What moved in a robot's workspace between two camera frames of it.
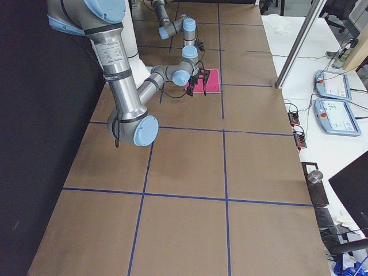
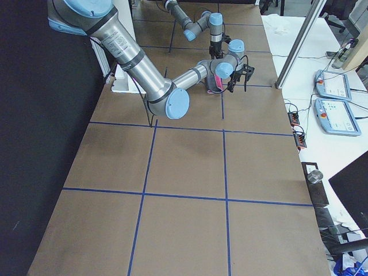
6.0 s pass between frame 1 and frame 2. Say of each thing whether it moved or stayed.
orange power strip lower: stayed
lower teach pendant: stayed
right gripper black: moved
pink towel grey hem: moved
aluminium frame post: stayed
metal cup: stayed
